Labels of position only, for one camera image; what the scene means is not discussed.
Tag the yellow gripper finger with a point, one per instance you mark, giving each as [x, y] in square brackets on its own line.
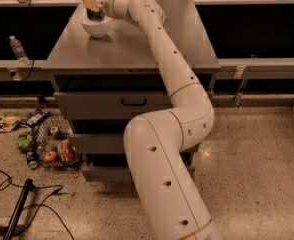
[93, 5]

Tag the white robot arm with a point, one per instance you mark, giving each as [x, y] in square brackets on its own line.
[153, 141]

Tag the white bowl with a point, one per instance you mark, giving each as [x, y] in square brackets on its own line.
[96, 29]

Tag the small soda can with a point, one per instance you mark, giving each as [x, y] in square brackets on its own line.
[55, 132]

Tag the blue soda can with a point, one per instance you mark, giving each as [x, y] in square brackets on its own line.
[31, 158]

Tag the grey drawer cabinet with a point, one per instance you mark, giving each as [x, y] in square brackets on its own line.
[120, 61]

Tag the clear plastic water bottle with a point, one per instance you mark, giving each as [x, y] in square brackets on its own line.
[19, 51]

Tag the top grey drawer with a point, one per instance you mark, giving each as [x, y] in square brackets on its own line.
[109, 105]

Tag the blue white snack bag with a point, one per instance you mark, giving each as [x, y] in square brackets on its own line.
[34, 118]

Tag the yellow brown snack bag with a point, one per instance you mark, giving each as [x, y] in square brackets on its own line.
[8, 124]

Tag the red snack package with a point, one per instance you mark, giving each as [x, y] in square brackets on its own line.
[65, 151]

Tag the green snack bag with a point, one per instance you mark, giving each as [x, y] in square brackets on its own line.
[26, 139]

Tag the red apple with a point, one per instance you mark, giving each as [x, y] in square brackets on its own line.
[51, 156]

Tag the black pole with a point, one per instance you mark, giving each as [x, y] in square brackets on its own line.
[10, 230]

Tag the wire mesh basket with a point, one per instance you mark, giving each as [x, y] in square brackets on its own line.
[45, 142]

